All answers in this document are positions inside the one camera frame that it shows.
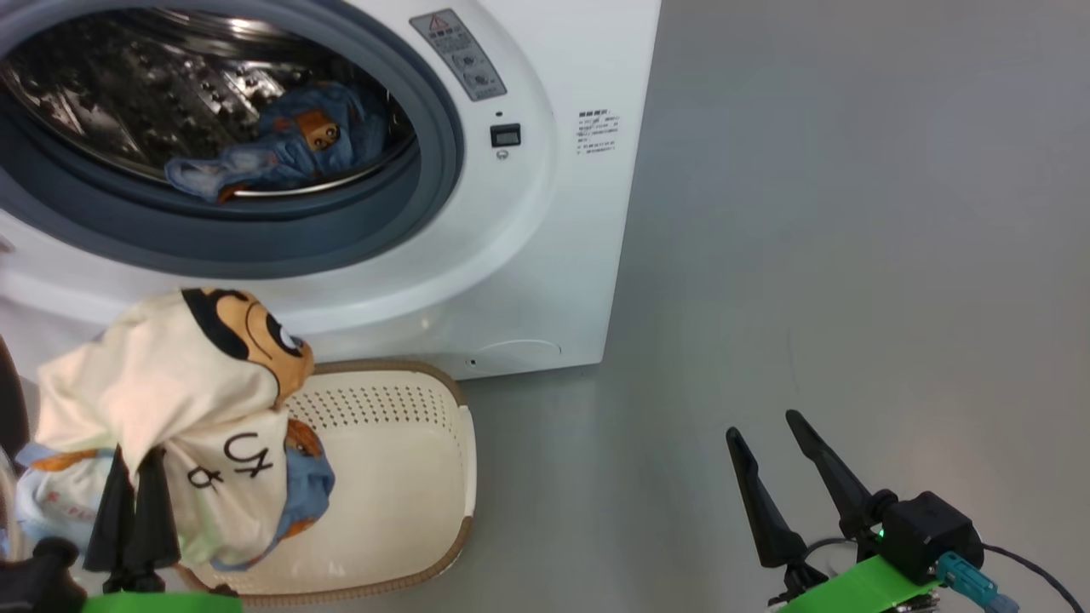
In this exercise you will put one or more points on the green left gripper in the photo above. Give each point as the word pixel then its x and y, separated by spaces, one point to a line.
pixel 170 604

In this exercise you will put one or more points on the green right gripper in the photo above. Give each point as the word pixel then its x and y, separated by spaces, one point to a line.
pixel 860 589

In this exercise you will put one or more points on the cream bear face garment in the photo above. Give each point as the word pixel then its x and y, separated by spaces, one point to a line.
pixel 170 375

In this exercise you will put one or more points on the black glass washing machine door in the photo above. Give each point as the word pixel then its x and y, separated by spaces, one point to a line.
pixel 10 400

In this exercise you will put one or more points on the cream perforated laundry basket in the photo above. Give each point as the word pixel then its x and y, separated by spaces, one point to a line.
pixel 400 477

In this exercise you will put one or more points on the grey rubber door gasket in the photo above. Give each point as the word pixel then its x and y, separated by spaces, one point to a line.
pixel 255 247

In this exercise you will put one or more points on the white front-load washing machine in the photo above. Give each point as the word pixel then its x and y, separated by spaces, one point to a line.
pixel 579 255

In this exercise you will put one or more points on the steel washing machine drum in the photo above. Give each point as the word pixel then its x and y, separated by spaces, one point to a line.
pixel 128 94

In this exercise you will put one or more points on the black door lock slot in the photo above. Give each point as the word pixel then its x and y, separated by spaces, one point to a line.
pixel 505 135

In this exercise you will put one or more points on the round white filter cover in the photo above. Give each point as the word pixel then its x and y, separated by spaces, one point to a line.
pixel 519 353

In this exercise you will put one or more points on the printed text label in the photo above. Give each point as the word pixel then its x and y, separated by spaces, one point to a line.
pixel 599 132

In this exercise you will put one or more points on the grey warning sticker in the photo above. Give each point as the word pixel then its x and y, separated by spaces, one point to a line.
pixel 460 55

